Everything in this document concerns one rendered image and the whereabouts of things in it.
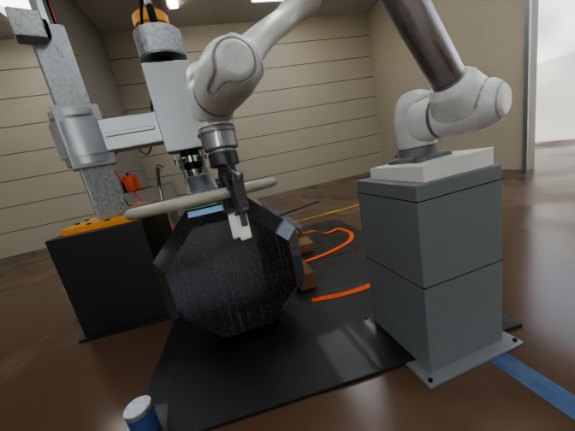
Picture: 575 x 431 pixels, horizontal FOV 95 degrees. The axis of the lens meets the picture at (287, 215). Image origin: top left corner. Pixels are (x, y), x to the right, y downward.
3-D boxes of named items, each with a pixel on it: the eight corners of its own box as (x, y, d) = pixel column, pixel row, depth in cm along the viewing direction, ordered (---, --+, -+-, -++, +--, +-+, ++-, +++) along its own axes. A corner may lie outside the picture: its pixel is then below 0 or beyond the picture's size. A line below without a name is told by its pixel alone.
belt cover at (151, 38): (157, 109, 208) (151, 85, 204) (190, 104, 216) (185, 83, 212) (135, 61, 119) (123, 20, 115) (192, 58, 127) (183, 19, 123)
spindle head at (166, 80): (171, 161, 166) (150, 85, 155) (207, 154, 172) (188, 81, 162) (168, 158, 132) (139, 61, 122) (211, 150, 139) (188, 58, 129)
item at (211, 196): (142, 215, 105) (140, 207, 105) (259, 187, 120) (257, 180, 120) (102, 228, 59) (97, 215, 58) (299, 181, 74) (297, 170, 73)
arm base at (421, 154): (412, 157, 128) (411, 145, 126) (454, 153, 107) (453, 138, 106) (381, 166, 122) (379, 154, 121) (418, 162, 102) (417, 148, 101)
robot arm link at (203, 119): (192, 136, 70) (199, 122, 58) (176, 74, 68) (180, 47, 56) (231, 131, 75) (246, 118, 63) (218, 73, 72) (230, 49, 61)
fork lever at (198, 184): (174, 165, 165) (173, 156, 163) (206, 159, 171) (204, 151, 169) (181, 207, 108) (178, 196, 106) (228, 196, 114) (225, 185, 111)
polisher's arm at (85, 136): (50, 162, 171) (34, 122, 165) (78, 162, 203) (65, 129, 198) (169, 142, 185) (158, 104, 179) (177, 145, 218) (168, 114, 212)
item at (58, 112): (53, 173, 173) (26, 108, 163) (83, 171, 206) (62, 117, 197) (109, 162, 177) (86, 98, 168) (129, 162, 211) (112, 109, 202)
